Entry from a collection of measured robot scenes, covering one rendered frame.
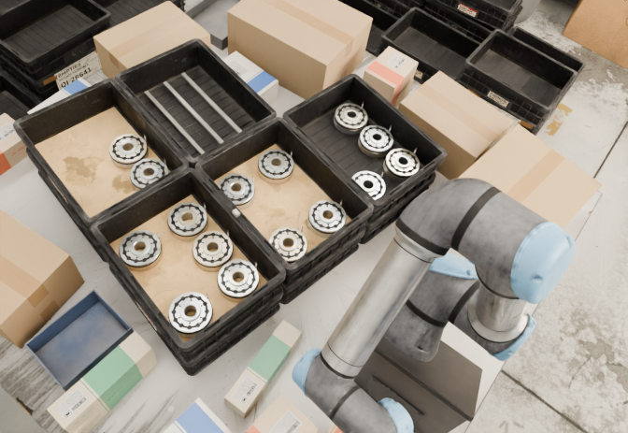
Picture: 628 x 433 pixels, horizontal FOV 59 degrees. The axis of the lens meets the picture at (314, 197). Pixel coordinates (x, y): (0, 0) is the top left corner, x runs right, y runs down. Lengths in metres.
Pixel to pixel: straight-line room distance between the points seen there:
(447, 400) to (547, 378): 1.29
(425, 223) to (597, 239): 2.11
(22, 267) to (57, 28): 1.35
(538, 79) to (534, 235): 1.90
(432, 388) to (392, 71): 1.08
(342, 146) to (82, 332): 0.88
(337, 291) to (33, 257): 0.79
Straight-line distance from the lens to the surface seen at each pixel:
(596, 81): 3.68
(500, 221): 0.84
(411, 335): 1.29
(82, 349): 1.56
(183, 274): 1.46
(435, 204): 0.87
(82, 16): 2.67
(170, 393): 1.49
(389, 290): 0.92
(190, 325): 1.37
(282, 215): 1.53
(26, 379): 1.58
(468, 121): 1.85
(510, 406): 2.41
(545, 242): 0.84
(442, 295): 1.25
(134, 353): 1.41
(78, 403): 1.40
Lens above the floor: 2.14
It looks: 56 degrees down
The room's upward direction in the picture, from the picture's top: 11 degrees clockwise
